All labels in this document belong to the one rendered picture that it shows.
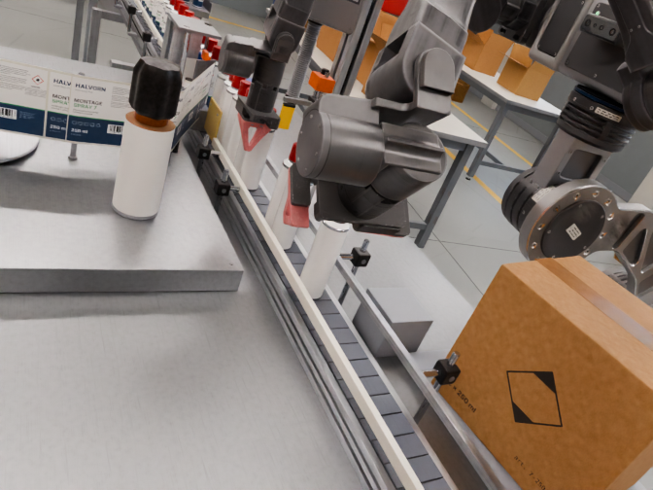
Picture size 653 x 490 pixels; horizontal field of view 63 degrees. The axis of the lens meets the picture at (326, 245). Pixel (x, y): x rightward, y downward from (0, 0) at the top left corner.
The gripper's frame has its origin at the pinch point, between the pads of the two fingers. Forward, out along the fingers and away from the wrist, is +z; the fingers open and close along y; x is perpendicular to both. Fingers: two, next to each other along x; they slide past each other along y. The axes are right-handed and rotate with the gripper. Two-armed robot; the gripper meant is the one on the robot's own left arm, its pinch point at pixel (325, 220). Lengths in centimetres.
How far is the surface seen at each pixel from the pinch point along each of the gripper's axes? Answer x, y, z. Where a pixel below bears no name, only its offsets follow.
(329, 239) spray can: -6.3, -13.6, 25.7
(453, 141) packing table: -112, -156, 152
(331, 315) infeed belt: 5.6, -17.3, 33.8
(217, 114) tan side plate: -52, -4, 69
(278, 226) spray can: -13.8, -10.6, 42.6
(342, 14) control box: -58, -21, 29
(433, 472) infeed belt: 31.1, -21.8, 13.0
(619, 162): -232, -545, 312
